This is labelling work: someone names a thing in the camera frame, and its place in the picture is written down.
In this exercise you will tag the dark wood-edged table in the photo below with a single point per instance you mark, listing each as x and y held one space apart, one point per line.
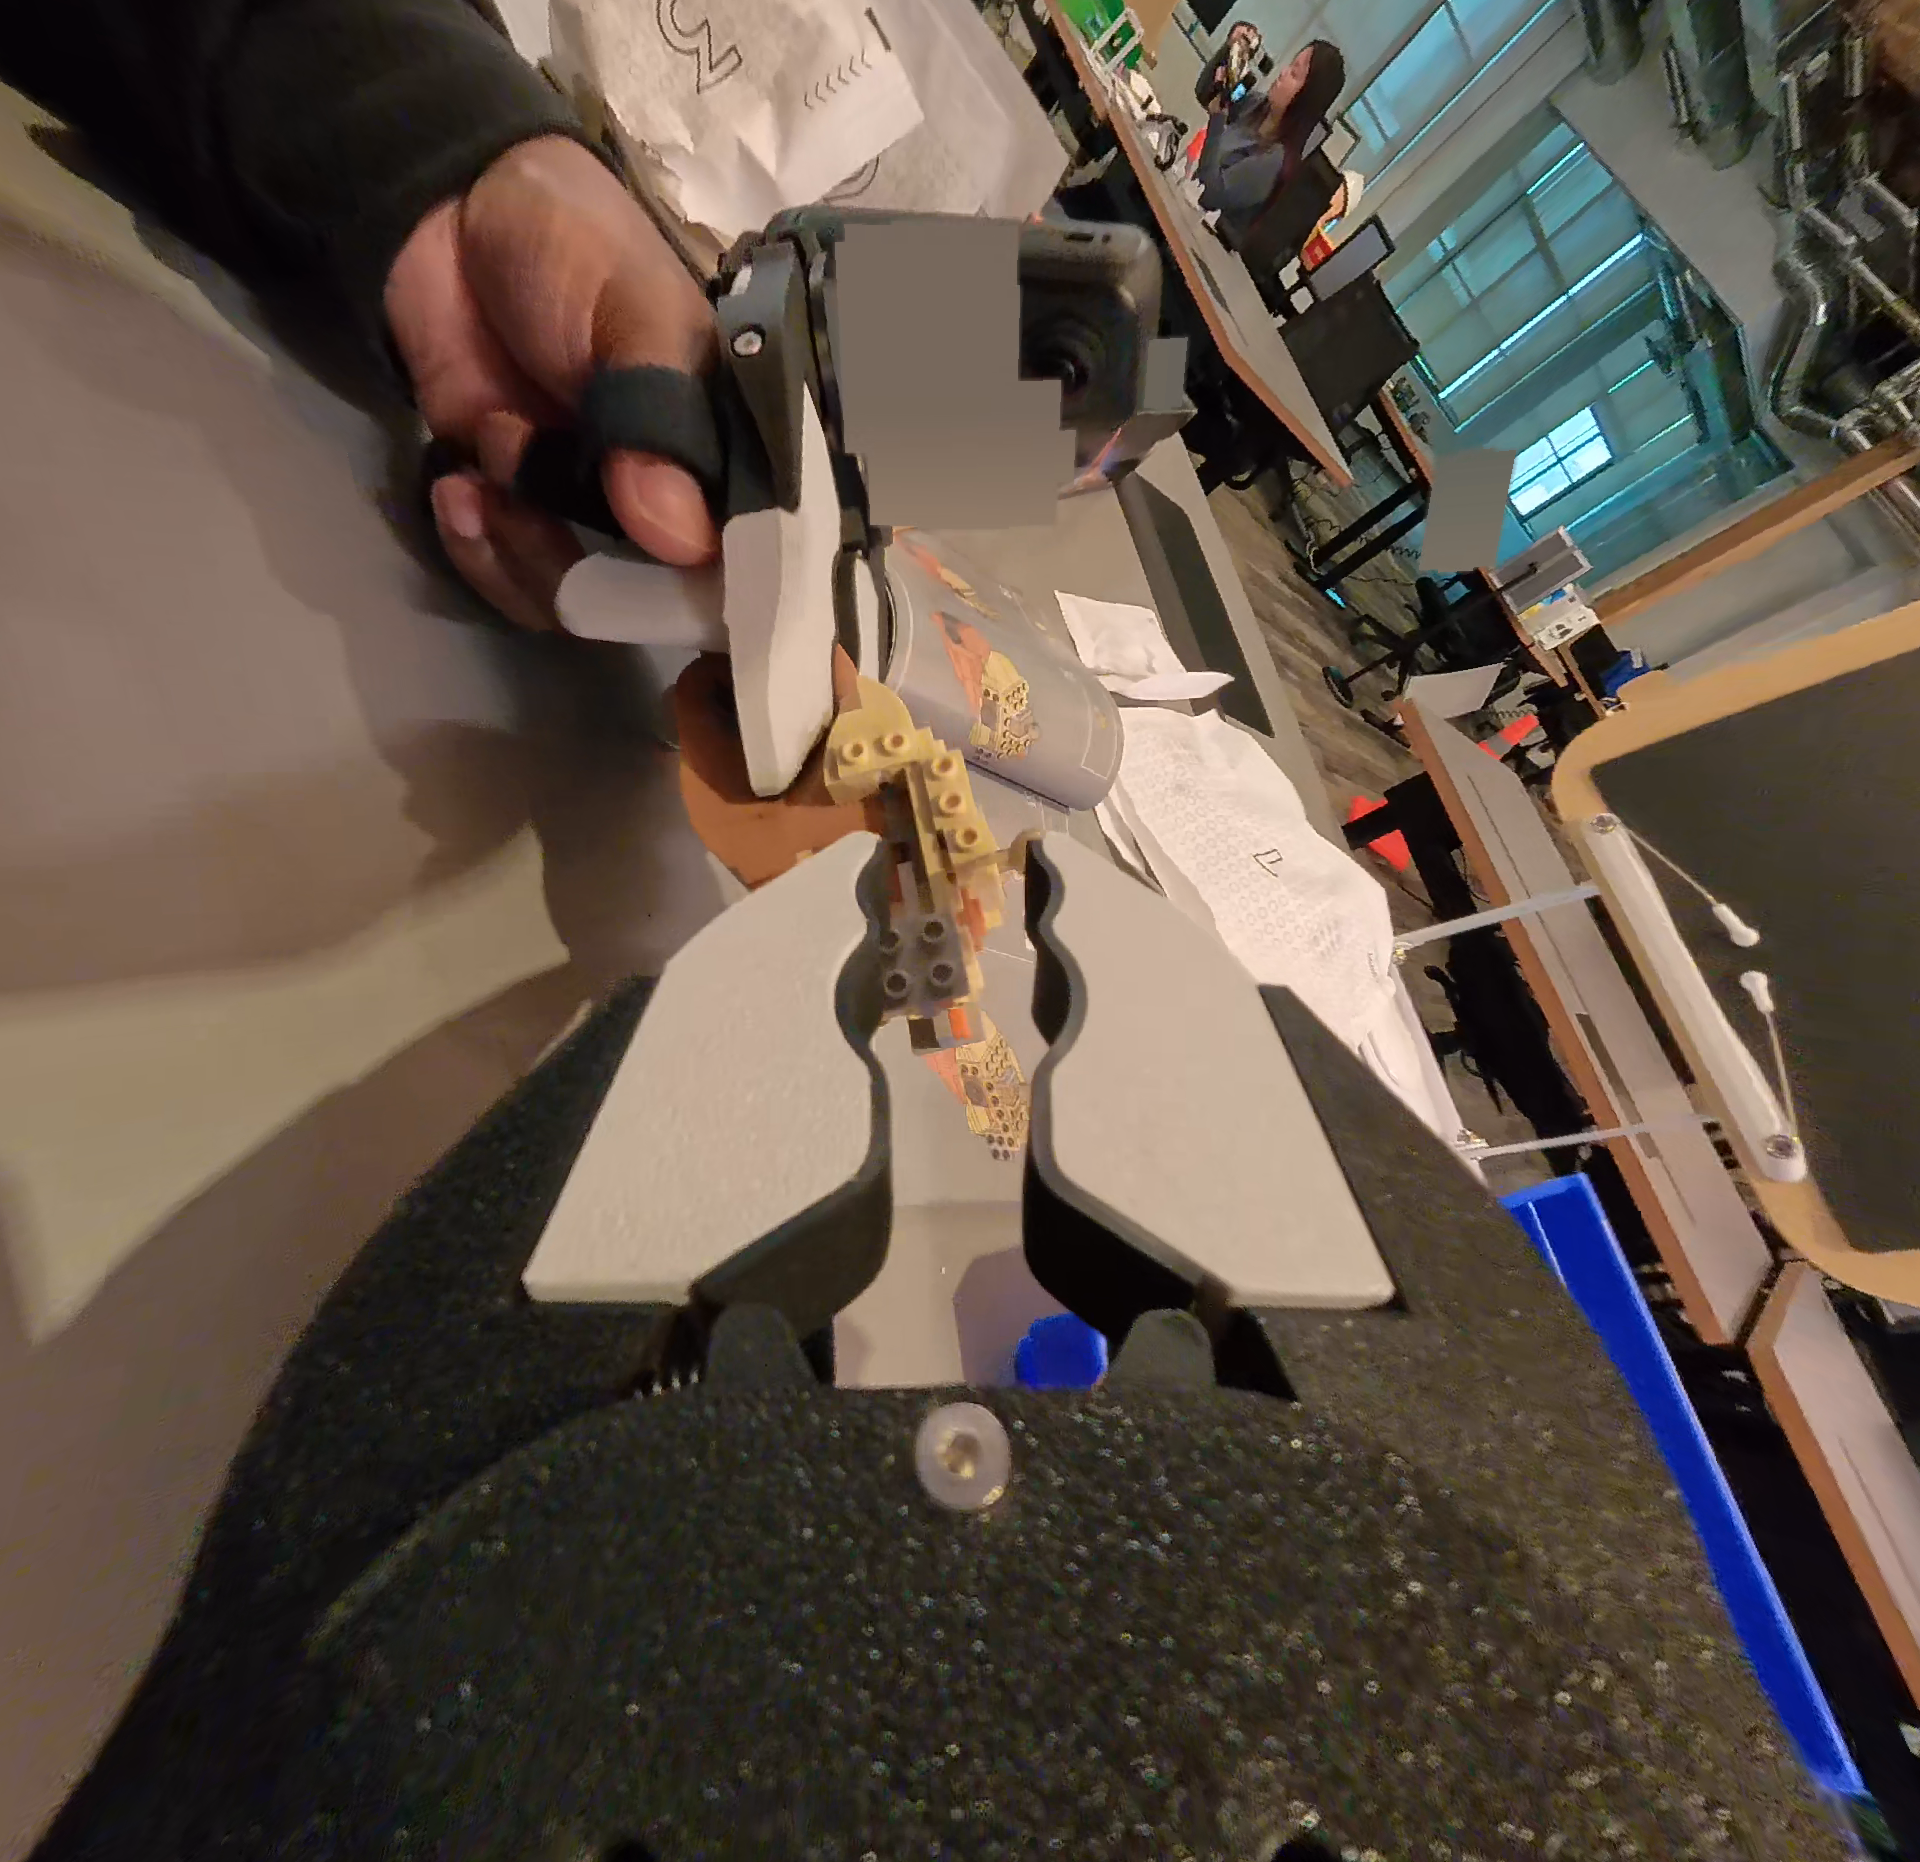
1798 917

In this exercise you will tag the white patterned paper bag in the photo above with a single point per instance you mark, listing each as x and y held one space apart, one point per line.
1274 872
1127 647

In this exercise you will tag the white paper bag chevron print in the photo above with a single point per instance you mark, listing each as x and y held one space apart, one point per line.
721 79

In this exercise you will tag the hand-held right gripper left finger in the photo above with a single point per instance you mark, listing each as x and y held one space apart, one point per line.
721 1083

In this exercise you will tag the metal air duct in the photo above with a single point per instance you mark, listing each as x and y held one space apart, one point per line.
1845 242

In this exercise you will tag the green box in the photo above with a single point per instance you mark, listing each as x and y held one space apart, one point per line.
1095 8

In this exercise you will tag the grey desk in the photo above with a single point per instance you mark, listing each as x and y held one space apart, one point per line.
225 693

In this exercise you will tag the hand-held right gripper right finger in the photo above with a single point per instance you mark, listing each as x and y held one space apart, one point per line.
1201 1097

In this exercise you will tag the person's left forearm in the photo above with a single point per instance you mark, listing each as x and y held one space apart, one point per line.
225 92

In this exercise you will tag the person's left hand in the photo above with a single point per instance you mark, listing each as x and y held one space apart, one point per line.
510 271

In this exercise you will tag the tan and orange brick model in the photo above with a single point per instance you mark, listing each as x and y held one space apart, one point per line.
901 782

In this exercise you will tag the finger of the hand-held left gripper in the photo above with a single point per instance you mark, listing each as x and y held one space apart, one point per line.
779 647

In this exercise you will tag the long wood-edged table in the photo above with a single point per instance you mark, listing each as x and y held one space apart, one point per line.
1274 362

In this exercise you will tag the grey instruction booklet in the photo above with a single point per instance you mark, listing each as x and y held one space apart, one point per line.
1021 663

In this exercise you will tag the grey wood-edged table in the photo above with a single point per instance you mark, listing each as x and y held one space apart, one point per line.
1560 917

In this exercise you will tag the blue storage bin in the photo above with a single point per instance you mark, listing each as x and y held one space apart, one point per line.
1650 1369

